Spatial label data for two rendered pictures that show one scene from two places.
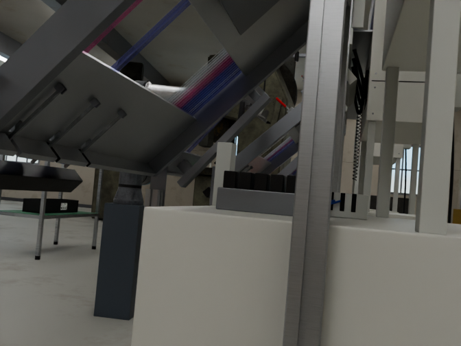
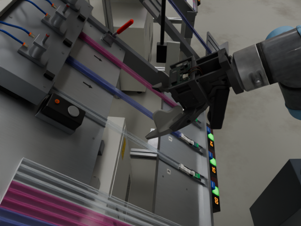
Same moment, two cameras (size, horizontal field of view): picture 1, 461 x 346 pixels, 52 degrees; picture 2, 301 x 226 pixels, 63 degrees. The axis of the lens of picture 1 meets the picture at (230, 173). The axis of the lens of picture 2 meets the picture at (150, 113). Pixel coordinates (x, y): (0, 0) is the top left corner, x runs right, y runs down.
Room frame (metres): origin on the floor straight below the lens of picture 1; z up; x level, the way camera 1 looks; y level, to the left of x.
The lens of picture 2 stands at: (2.72, -0.22, 1.43)
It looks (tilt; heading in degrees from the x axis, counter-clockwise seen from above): 48 degrees down; 172
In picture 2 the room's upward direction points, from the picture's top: straight up
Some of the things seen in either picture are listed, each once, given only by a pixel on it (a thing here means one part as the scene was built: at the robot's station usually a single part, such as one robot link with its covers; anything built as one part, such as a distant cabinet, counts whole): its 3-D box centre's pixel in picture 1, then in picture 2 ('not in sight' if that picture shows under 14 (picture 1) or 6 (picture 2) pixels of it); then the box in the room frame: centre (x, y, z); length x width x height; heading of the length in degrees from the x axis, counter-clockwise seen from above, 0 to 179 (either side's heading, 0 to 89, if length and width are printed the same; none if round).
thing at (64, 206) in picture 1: (52, 205); not in sight; (4.21, 1.56, 0.41); 0.57 x 0.17 x 0.11; 167
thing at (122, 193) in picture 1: (129, 194); not in sight; (2.38, 0.50, 0.60); 0.15 x 0.15 x 0.10
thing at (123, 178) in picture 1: (132, 171); not in sight; (2.38, 0.50, 0.72); 0.13 x 0.12 x 0.14; 167
